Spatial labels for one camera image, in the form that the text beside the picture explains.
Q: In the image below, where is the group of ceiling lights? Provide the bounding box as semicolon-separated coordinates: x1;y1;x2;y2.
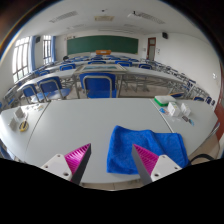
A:
49;9;166;25

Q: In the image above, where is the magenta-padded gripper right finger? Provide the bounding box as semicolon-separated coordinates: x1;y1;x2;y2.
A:
131;143;183;186

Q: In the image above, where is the green and white flat box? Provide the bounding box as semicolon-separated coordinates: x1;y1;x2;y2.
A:
153;95;177;107

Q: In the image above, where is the printed paper sheet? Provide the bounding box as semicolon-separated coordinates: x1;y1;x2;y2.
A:
33;103;46;113

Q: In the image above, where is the ceiling air vent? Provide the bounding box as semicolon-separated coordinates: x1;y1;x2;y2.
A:
94;15;115;22

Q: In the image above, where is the green chalkboard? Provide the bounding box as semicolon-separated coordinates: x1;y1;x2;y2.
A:
66;35;140;56

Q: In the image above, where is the orange lectern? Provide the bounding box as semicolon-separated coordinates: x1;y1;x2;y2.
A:
95;49;112;56

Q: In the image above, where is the grey framed console desk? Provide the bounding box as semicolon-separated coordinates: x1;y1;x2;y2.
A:
73;63;128;99

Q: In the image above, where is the brown door with window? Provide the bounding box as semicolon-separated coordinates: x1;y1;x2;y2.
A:
146;36;157;62

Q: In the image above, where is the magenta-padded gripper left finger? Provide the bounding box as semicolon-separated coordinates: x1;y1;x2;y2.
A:
40;143;92;186

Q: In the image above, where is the small white box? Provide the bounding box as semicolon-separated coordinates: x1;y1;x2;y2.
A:
167;101;181;117
180;102;192;117

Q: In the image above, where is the blue towel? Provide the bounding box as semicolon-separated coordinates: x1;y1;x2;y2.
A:
106;125;190;175

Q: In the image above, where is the yellow tape roll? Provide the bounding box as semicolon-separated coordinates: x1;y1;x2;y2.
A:
18;121;30;133

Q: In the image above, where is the large white framed window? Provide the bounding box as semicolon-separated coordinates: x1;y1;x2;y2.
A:
11;36;31;83

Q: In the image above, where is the blue curtain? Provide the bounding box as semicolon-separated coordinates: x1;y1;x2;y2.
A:
50;35;57;63
29;35;37;72

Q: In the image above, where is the red-brown door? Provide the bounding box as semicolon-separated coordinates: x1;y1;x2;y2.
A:
213;79;224;141

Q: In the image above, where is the narrow white framed window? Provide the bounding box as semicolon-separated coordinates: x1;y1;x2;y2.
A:
42;34;53;65

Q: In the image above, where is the group of white classroom desks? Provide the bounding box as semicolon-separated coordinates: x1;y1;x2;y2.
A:
3;54;208;101

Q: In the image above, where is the group of blue chairs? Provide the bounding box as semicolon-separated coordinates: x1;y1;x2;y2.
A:
0;54;216;111

